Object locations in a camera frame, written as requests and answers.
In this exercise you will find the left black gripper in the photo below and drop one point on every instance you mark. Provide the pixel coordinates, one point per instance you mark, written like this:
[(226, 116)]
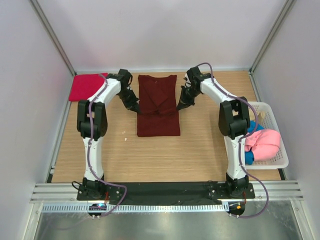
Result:
[(133, 105)]

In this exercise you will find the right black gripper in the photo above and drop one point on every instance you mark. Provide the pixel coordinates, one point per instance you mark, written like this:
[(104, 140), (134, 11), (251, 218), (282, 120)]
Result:
[(184, 102)]

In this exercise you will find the dark red t-shirt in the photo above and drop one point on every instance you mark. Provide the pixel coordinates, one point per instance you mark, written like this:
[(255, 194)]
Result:
[(158, 115)]

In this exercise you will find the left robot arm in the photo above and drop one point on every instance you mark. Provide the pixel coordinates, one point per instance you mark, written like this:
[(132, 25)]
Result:
[(92, 124)]

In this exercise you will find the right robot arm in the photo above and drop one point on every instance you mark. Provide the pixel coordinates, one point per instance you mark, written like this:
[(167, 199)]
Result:
[(233, 122)]

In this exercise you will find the folded red t-shirt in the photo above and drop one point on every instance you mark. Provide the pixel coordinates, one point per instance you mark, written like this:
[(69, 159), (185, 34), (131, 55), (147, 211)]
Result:
[(84, 86)]

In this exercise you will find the beige t-shirt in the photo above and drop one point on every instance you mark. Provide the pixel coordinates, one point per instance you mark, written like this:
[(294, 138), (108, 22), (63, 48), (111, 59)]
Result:
[(260, 116)]

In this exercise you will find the blue t-shirt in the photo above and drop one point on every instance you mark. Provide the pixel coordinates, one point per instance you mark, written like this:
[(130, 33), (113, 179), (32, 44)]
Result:
[(249, 144)]

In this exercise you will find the pink t-shirt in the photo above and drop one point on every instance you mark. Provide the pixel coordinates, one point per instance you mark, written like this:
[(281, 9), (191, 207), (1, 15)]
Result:
[(267, 146)]

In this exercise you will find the white plastic basket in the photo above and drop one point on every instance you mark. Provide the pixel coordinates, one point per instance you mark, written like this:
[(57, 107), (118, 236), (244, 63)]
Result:
[(281, 160)]

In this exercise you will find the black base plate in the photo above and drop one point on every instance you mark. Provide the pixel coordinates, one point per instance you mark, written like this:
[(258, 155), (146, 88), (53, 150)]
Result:
[(161, 193)]

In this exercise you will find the aluminium frame rail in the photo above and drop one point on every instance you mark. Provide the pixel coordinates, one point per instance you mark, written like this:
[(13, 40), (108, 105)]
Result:
[(277, 190)]

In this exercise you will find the white slotted cable duct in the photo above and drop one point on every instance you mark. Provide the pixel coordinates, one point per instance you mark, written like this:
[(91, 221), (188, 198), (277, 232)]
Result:
[(102, 208)]

